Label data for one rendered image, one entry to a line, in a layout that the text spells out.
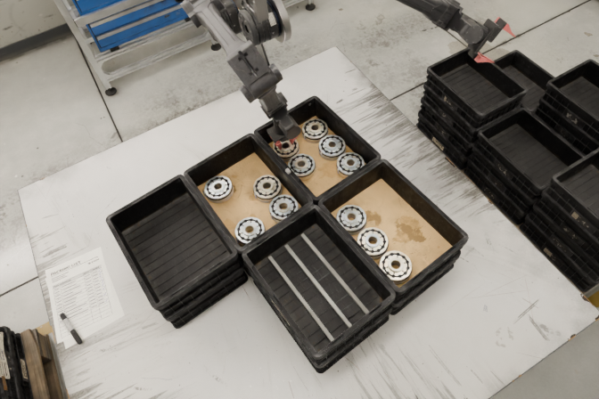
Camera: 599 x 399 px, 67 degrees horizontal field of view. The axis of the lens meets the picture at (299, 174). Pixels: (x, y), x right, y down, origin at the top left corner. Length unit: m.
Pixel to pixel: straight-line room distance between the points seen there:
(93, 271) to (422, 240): 1.20
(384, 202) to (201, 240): 0.66
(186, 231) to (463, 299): 0.97
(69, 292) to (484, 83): 2.13
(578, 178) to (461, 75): 0.77
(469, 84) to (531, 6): 1.59
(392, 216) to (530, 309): 0.53
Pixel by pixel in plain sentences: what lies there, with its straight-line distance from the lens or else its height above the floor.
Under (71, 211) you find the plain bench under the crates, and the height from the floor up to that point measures 0.70.
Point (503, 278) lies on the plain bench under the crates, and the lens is 1.74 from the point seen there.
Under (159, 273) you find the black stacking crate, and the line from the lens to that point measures 1.63.
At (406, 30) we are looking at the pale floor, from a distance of 3.64.
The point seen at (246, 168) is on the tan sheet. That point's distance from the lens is 1.75.
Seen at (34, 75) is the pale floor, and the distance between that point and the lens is 4.03.
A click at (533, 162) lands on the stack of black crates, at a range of 2.46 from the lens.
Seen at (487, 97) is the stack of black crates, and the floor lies 0.49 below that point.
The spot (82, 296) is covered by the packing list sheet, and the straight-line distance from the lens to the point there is 1.86.
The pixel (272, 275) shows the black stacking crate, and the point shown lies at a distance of 1.53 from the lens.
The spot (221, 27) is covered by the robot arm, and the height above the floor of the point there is 1.49.
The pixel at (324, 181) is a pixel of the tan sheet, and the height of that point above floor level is 0.83.
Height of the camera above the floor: 2.23
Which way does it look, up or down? 55 degrees down
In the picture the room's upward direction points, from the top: 8 degrees counter-clockwise
